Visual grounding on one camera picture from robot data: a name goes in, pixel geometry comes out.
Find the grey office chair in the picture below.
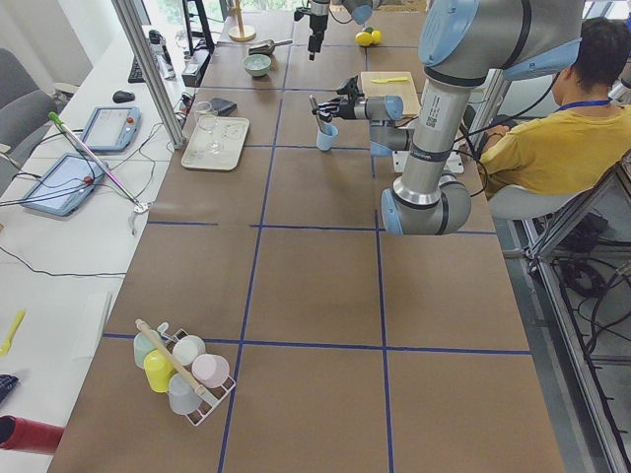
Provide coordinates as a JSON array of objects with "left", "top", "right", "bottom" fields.
[{"left": 1, "top": 48, "right": 57, "bottom": 165}]

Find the clear wine glass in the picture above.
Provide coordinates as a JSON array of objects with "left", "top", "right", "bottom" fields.
[{"left": 194, "top": 101, "right": 221, "bottom": 154}]

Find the teach pendant near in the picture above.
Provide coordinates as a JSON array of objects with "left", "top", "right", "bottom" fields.
[{"left": 21, "top": 153, "right": 106, "bottom": 217}]

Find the red cylinder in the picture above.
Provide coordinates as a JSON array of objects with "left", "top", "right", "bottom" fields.
[{"left": 1, "top": 415, "right": 64, "bottom": 455}]

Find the dark grey folded cloth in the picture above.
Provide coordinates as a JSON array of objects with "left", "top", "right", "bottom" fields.
[{"left": 209, "top": 98, "right": 237, "bottom": 116}]

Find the light blue plastic cup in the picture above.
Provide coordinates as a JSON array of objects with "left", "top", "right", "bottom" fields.
[{"left": 315, "top": 123, "right": 338, "bottom": 152}]

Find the aluminium frame post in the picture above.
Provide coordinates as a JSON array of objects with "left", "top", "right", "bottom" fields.
[{"left": 111, "top": 0, "right": 184, "bottom": 150}]

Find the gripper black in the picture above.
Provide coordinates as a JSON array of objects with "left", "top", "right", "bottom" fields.
[
  {"left": 318, "top": 76, "right": 368, "bottom": 121},
  {"left": 294, "top": 0, "right": 330, "bottom": 60}
]

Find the wooden cup stand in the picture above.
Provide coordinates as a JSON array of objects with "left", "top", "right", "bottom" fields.
[{"left": 228, "top": 0, "right": 256, "bottom": 42}]

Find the white wire cup rack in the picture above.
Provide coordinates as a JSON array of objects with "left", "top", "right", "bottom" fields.
[{"left": 158, "top": 322, "right": 236, "bottom": 426}]

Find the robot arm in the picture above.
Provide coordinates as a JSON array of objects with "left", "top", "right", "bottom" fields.
[
  {"left": 294, "top": 0, "right": 383, "bottom": 61},
  {"left": 382, "top": 1, "right": 583, "bottom": 235}
]

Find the person in yellow shirt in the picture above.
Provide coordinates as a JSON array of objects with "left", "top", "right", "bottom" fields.
[{"left": 478, "top": 17, "right": 630, "bottom": 198}]

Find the pink cup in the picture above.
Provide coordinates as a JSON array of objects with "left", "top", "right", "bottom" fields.
[{"left": 191, "top": 354, "right": 230, "bottom": 388}]

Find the green bowl of ice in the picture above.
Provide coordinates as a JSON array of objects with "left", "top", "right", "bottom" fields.
[{"left": 243, "top": 54, "right": 272, "bottom": 78}]

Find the wooden cutting board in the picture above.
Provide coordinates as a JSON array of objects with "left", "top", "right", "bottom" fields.
[{"left": 360, "top": 71, "right": 421, "bottom": 117}]

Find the mint green cup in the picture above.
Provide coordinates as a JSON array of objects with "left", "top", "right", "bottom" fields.
[{"left": 133, "top": 332, "right": 156, "bottom": 370}]

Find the yellow lemon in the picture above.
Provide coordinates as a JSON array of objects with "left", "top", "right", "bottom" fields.
[
  {"left": 370, "top": 30, "right": 382, "bottom": 44},
  {"left": 355, "top": 31, "right": 373, "bottom": 47}
]

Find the white cup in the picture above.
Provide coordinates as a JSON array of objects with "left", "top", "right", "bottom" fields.
[{"left": 173, "top": 335, "right": 206, "bottom": 367}]

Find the white chair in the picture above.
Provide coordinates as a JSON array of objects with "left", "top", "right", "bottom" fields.
[{"left": 488, "top": 185, "right": 592, "bottom": 221}]

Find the teach pendant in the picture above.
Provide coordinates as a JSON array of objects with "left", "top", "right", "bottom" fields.
[
  {"left": 81, "top": 106, "right": 142, "bottom": 154},
  {"left": 21, "top": 153, "right": 106, "bottom": 217}
]

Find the teach pendant far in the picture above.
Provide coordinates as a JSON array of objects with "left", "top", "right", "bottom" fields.
[{"left": 81, "top": 106, "right": 142, "bottom": 154}]

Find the wooden rack handle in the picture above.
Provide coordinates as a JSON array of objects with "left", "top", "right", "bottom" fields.
[{"left": 135, "top": 318, "right": 205, "bottom": 397}]

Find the cream bear tray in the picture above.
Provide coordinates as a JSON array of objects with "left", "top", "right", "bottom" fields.
[{"left": 181, "top": 115, "right": 249, "bottom": 171}]

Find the yellow plastic knife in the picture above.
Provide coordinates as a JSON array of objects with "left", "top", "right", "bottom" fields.
[{"left": 371, "top": 76, "right": 409, "bottom": 84}]

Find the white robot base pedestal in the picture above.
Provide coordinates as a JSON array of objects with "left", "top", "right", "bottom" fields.
[{"left": 391, "top": 151, "right": 464, "bottom": 174}]

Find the yellow cup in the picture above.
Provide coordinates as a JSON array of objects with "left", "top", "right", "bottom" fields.
[{"left": 143, "top": 349, "right": 175, "bottom": 393}]

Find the grey blue cup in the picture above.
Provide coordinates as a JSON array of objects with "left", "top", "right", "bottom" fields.
[{"left": 168, "top": 373, "right": 202, "bottom": 415}]

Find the steel ice scoop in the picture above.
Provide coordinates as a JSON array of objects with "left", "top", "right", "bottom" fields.
[{"left": 247, "top": 38, "right": 293, "bottom": 56}]

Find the metal rod green tip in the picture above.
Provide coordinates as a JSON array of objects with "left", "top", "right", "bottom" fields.
[{"left": 48, "top": 111, "right": 149, "bottom": 214}]

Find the black computer mouse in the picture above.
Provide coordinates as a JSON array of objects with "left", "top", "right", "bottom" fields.
[{"left": 112, "top": 90, "right": 135, "bottom": 103}]

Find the black keyboard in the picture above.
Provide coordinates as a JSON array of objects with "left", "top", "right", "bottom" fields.
[{"left": 127, "top": 57, "right": 145, "bottom": 84}]

